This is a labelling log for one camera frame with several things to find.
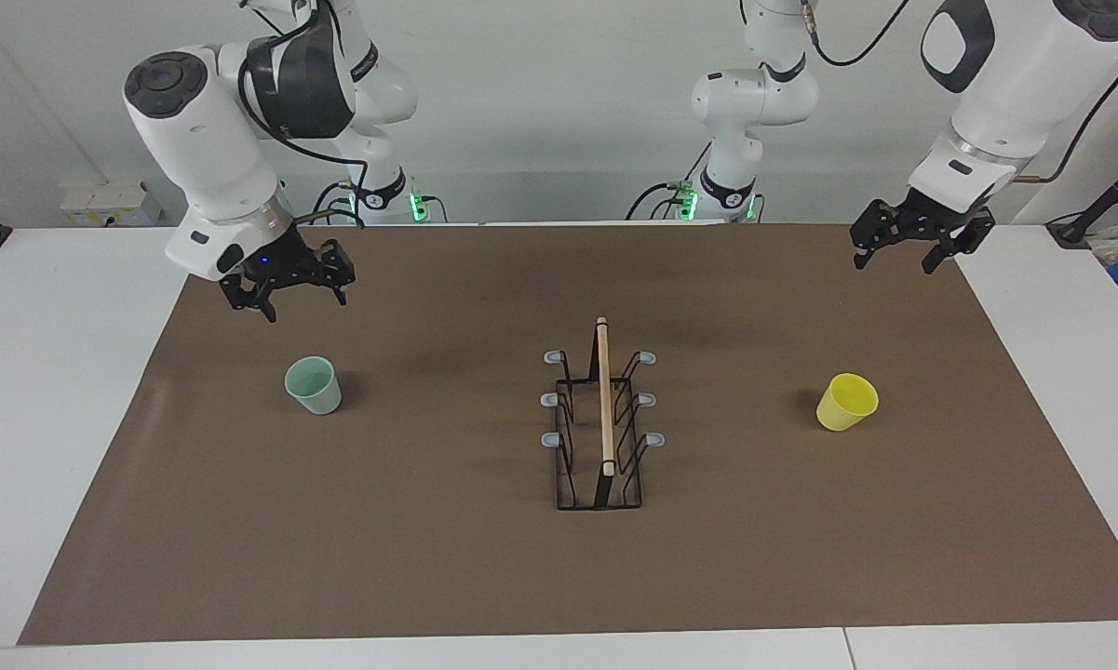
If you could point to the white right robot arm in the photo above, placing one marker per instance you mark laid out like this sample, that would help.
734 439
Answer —
205 140

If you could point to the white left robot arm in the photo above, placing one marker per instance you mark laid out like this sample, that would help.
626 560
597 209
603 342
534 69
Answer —
1005 84

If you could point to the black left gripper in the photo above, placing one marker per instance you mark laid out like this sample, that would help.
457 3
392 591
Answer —
936 219

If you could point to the pale green plastic cup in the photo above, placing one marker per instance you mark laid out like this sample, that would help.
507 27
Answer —
316 391

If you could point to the yellow plastic cup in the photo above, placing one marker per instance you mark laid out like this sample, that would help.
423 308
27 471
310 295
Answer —
845 405

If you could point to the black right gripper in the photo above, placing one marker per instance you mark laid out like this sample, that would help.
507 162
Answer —
275 265

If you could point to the brown table mat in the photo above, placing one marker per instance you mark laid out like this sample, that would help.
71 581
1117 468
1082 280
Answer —
428 540

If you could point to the white wall socket box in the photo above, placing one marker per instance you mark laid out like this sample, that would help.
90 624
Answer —
107 203

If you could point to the black angled stand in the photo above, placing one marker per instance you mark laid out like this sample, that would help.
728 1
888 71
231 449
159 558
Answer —
1103 200

